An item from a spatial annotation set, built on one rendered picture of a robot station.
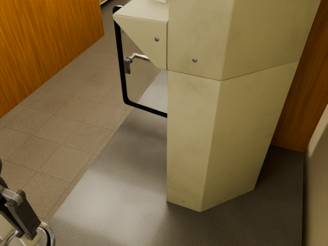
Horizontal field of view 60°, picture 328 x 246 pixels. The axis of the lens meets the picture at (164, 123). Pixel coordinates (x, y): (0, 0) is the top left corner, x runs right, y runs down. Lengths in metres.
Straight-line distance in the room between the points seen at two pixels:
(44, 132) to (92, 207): 1.82
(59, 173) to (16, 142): 0.56
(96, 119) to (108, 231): 1.89
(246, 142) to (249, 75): 0.21
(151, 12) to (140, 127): 0.65
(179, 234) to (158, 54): 0.52
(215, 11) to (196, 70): 0.12
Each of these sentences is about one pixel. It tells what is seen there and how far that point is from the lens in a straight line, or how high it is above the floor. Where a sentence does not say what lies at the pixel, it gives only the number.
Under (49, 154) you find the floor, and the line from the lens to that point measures 2.48.
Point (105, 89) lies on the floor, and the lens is 3.07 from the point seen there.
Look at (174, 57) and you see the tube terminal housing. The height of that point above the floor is 1.44.
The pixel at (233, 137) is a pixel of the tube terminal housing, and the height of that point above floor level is 1.23.
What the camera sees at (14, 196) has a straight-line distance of 0.47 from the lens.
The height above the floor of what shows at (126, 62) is 1.21.
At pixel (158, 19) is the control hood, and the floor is 1.51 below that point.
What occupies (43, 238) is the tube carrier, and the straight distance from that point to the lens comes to 0.72.
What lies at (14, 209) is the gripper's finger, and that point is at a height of 1.35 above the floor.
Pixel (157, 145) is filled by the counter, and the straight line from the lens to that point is 1.08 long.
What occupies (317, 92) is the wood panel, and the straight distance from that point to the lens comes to 1.00.
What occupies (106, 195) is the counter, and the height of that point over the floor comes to 0.94.
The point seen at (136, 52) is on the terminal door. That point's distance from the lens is 1.02.
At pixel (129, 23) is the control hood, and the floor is 1.50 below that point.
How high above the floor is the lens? 1.71
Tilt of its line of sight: 42 degrees down
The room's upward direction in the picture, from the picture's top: straight up
